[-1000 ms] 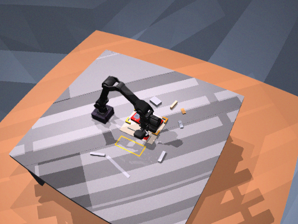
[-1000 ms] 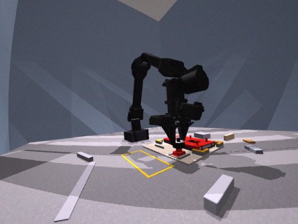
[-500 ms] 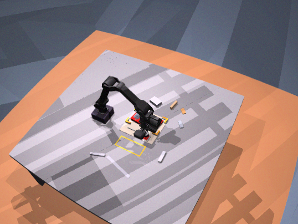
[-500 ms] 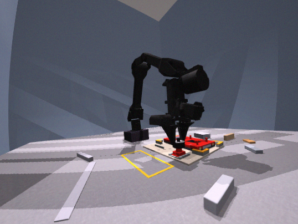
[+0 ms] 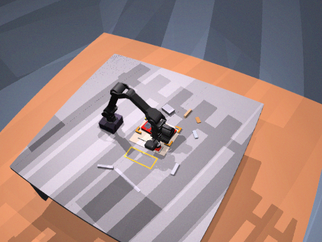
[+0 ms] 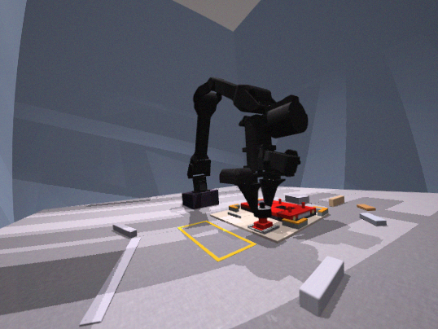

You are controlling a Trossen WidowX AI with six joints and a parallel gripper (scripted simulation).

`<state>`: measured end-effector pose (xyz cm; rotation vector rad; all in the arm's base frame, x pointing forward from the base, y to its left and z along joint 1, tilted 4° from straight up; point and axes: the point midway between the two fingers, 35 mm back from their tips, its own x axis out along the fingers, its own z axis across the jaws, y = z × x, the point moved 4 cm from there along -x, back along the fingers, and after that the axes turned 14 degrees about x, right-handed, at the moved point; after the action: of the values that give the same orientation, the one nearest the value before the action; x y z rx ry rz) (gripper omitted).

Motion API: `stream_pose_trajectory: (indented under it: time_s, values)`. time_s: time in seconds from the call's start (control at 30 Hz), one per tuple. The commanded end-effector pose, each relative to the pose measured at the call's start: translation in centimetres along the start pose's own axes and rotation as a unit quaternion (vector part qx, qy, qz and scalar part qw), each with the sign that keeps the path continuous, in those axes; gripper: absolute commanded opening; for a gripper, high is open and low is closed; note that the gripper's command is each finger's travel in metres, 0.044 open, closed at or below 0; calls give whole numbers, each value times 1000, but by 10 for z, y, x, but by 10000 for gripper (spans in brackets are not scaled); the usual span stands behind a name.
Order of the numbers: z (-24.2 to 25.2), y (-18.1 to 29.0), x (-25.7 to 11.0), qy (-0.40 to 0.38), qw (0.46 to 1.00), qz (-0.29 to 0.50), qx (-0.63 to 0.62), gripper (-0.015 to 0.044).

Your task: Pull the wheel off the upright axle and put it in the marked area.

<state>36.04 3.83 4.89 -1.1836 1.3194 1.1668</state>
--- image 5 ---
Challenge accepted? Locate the white rectangular block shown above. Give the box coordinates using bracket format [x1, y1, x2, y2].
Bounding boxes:
[171, 163, 180, 176]

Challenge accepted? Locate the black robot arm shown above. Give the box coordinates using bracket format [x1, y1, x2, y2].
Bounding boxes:
[101, 82, 175, 144]

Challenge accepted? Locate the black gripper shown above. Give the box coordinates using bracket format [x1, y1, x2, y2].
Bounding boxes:
[144, 130, 161, 151]

